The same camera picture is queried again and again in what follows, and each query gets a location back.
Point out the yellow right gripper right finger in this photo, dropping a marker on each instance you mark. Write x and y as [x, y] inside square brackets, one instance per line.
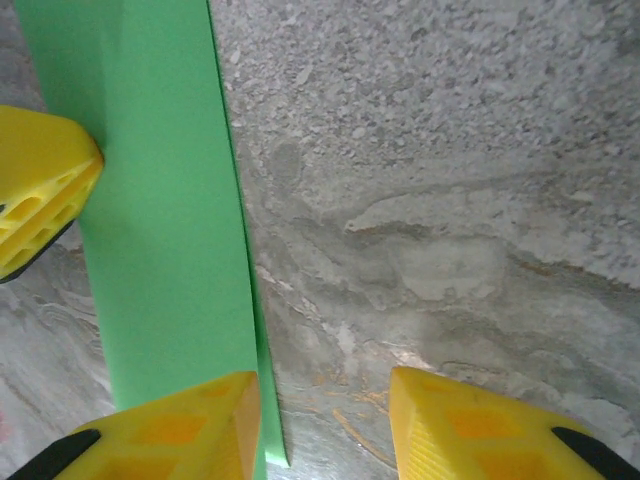
[475, 440]

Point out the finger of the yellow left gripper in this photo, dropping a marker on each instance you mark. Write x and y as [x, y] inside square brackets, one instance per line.
[35, 190]

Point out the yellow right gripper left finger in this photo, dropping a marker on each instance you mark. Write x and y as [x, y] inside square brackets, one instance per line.
[175, 435]

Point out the green square paper sheet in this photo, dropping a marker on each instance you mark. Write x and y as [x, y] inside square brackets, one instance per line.
[160, 200]

